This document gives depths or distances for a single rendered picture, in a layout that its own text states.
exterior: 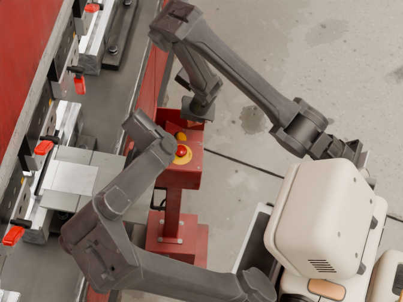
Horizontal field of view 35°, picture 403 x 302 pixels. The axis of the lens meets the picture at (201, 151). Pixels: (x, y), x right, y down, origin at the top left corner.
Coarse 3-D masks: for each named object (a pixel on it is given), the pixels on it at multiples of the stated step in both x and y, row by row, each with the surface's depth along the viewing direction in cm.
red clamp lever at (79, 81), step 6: (72, 66) 148; (72, 72) 148; (78, 72) 148; (84, 72) 149; (78, 78) 151; (84, 78) 152; (78, 84) 152; (84, 84) 153; (78, 90) 154; (84, 90) 155
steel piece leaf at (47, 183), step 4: (52, 160) 163; (52, 164) 163; (56, 164) 163; (48, 168) 162; (52, 168) 162; (56, 168) 162; (48, 172) 161; (52, 172) 161; (48, 176) 161; (52, 176) 161; (44, 180) 160; (48, 180) 160; (52, 180) 160; (44, 184) 159; (48, 184) 160; (44, 188) 159; (48, 188) 159
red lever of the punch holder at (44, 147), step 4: (40, 136) 136; (48, 136) 136; (52, 136) 136; (44, 140) 133; (48, 140) 135; (52, 140) 135; (56, 140) 136; (40, 144) 130; (44, 144) 131; (48, 144) 131; (52, 144) 133; (56, 144) 136; (36, 148) 128; (40, 148) 129; (44, 148) 129; (48, 148) 130; (36, 152) 128; (40, 152) 128; (44, 152) 128
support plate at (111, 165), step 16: (64, 160) 164; (80, 160) 164; (96, 160) 164; (112, 160) 165; (112, 176) 162; (48, 192) 158; (64, 192) 159; (96, 192) 159; (144, 192) 160; (48, 208) 157; (64, 208) 157; (80, 208) 157; (144, 208) 158; (144, 224) 156
